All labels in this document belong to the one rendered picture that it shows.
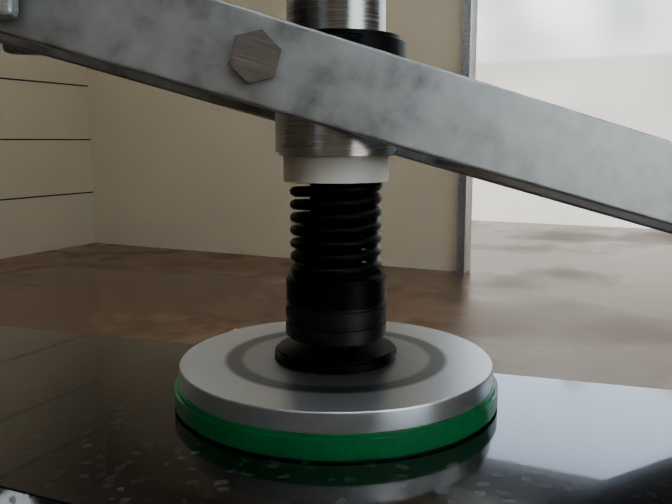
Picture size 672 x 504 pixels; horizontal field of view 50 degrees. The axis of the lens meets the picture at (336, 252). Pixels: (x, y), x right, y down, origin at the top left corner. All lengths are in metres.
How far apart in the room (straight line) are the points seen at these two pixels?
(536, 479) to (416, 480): 0.06
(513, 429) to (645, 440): 0.08
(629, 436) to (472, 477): 0.12
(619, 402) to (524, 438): 0.10
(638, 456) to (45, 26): 0.40
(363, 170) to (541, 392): 0.20
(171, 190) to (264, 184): 0.99
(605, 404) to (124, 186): 6.70
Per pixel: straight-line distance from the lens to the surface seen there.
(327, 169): 0.45
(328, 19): 0.46
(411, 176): 5.59
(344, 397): 0.43
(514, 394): 0.53
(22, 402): 0.54
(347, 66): 0.42
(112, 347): 0.65
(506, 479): 0.40
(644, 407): 0.53
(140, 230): 7.02
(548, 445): 0.45
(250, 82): 0.41
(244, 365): 0.49
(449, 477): 0.40
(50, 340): 0.69
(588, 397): 0.53
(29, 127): 6.87
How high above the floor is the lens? 0.98
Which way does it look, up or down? 9 degrees down
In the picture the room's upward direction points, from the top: straight up
